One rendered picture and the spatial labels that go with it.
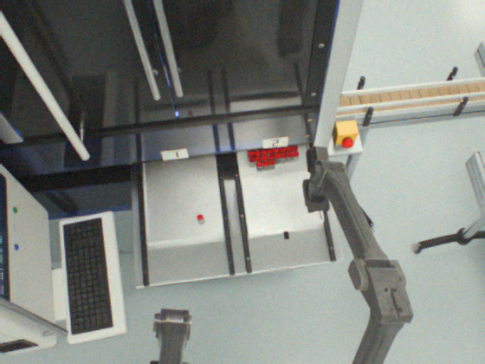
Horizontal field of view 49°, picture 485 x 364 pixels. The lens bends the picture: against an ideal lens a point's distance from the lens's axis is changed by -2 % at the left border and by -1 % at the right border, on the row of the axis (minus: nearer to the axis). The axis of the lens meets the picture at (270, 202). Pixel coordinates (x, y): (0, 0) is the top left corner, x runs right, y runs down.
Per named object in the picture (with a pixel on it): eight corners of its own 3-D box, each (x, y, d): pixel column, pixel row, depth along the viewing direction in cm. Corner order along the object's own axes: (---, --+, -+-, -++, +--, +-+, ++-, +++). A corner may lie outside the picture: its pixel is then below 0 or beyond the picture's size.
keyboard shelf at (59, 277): (38, 227, 193) (35, 224, 190) (113, 212, 196) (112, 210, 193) (46, 350, 176) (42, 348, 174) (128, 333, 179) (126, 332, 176)
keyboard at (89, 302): (63, 225, 190) (61, 223, 188) (101, 217, 192) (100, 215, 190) (72, 335, 175) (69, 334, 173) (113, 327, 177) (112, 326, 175)
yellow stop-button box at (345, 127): (331, 127, 190) (333, 117, 183) (351, 126, 191) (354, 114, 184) (335, 146, 187) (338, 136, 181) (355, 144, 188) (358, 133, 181)
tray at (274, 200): (235, 147, 195) (235, 142, 192) (305, 138, 197) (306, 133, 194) (248, 234, 182) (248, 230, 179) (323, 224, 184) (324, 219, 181)
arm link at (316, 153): (316, 173, 138) (346, 176, 141) (312, 134, 142) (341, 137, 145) (300, 191, 149) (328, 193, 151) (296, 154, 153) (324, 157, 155)
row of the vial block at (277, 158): (248, 163, 193) (248, 157, 189) (297, 156, 194) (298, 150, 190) (249, 168, 192) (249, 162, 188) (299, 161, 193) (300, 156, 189)
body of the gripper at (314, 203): (323, 179, 159) (326, 169, 153) (329, 211, 156) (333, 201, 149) (302, 182, 159) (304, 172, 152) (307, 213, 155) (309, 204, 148)
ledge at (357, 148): (321, 125, 202) (321, 122, 200) (354, 121, 203) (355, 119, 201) (327, 157, 196) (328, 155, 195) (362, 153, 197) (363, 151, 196)
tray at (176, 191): (143, 158, 193) (141, 152, 190) (214, 149, 195) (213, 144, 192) (148, 246, 180) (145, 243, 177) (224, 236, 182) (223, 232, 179)
